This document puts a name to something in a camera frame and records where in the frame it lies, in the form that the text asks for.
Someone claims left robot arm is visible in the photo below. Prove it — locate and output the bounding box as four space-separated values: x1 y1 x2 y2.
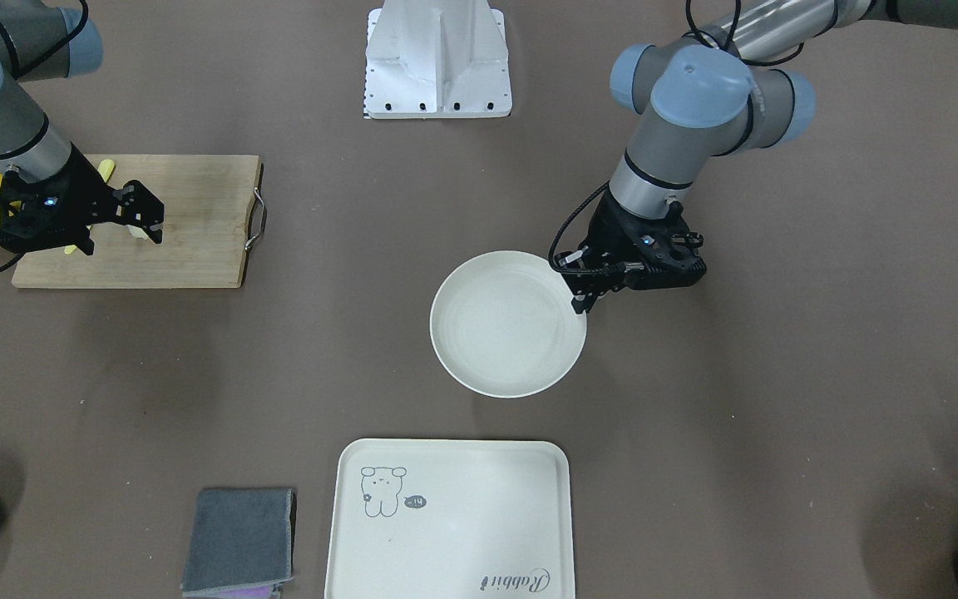
548 1 958 314

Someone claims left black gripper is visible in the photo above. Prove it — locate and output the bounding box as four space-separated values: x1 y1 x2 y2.
552 190 707 315

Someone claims cream round plate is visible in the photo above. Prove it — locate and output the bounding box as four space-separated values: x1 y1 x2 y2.
428 250 588 399

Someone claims yellow plastic knife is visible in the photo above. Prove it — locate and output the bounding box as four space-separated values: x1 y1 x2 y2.
63 159 116 255

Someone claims cream rectangular tray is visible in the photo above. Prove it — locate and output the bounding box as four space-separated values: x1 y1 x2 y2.
324 438 575 598

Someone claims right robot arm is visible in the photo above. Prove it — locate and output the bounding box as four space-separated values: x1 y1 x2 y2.
0 1 165 255

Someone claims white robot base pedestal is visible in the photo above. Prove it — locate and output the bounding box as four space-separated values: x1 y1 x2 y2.
363 1 513 119

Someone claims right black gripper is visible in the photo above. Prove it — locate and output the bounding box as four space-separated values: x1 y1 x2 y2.
0 147 165 255

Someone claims wooden cutting board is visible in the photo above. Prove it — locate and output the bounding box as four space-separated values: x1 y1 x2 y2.
12 153 263 290

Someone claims grey folded cloth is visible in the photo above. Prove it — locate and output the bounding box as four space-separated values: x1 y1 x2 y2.
181 487 295 598

